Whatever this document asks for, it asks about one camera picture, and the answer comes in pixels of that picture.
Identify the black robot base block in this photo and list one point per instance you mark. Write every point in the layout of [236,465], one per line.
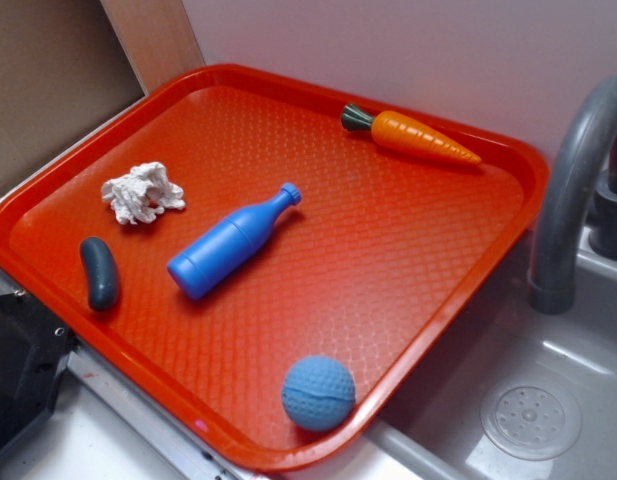
[34,346]

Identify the blue plastic bottle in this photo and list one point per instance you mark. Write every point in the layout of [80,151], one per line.
[206,262]

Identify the orange plastic tray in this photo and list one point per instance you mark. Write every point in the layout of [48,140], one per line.
[369,269]

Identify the orange toy carrot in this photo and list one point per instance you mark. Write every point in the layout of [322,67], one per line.
[408,136]

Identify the blue dimpled ball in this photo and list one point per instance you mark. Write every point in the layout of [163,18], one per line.
[318,393]

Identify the white crumpled toy lettuce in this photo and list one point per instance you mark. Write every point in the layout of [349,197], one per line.
[143,194]

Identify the dark grey toy sausage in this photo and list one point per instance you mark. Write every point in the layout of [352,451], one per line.
[101,274]

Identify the grey toy faucet spout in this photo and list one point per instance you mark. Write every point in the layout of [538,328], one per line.
[583,181]

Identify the grey toy sink basin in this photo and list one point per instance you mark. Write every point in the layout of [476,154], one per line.
[510,393]

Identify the wooden board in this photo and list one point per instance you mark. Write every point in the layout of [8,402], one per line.
[157,39]

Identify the brown cardboard panel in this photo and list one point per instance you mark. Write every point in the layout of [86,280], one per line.
[63,73]

